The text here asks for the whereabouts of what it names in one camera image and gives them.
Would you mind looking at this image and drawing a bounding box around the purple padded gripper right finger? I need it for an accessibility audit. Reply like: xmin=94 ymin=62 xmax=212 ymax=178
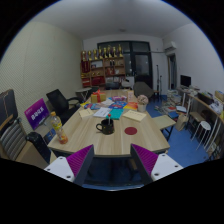
xmin=130 ymin=144 xmax=182 ymax=185

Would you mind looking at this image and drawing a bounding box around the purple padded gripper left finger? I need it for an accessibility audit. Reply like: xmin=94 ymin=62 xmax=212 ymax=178
xmin=45 ymin=145 xmax=94 ymax=186

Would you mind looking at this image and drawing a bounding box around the round red coaster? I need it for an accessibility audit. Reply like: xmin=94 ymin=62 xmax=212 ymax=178
xmin=124 ymin=127 xmax=137 ymax=135

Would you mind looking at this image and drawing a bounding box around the plastic bottle orange drink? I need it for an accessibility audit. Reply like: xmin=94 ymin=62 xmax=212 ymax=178
xmin=51 ymin=111 xmax=68 ymax=144

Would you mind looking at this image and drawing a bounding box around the black mug with spoon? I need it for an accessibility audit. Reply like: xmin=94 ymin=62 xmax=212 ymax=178
xmin=96 ymin=117 xmax=115 ymax=135

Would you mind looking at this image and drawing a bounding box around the beige paper card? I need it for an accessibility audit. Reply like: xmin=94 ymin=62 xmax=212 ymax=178
xmin=79 ymin=108 xmax=94 ymax=118

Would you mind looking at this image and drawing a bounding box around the light wooden meeting table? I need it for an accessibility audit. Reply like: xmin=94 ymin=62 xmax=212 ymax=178
xmin=47 ymin=88 xmax=171 ymax=158

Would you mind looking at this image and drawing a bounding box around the black office chair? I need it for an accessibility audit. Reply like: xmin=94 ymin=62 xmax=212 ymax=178
xmin=46 ymin=89 xmax=83 ymax=124

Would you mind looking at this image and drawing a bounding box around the white paper sheet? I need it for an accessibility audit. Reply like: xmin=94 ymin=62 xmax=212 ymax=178
xmin=94 ymin=107 xmax=111 ymax=118

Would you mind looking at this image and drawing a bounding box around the teal notebook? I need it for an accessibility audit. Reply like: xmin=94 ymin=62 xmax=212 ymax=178
xmin=107 ymin=109 xmax=123 ymax=120

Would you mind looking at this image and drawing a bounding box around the striped wooden armchair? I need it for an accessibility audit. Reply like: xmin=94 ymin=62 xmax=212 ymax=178
xmin=0 ymin=89 xmax=50 ymax=168

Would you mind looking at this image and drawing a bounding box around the potted flower white pot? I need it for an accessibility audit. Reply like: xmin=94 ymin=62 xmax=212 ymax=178
xmin=137 ymin=95 xmax=148 ymax=112

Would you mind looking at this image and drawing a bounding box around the white round stool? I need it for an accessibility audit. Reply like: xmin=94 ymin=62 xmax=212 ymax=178
xmin=197 ymin=121 xmax=211 ymax=149

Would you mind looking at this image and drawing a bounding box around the purple sign board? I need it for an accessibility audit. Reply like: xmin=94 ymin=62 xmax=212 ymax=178
xmin=24 ymin=99 xmax=49 ymax=130

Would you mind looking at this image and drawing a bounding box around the orange gift box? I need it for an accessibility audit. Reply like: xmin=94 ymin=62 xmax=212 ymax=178
xmin=91 ymin=90 xmax=106 ymax=103

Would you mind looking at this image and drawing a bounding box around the black computer monitor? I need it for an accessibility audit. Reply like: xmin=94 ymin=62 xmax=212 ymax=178
xmin=180 ymin=75 xmax=191 ymax=87

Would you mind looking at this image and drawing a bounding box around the wooden trophy shelf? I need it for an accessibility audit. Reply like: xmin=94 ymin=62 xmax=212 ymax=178
xmin=80 ymin=45 xmax=126 ymax=87

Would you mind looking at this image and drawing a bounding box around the white wall air conditioner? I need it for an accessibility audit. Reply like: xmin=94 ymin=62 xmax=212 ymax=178
xmin=164 ymin=41 xmax=177 ymax=52

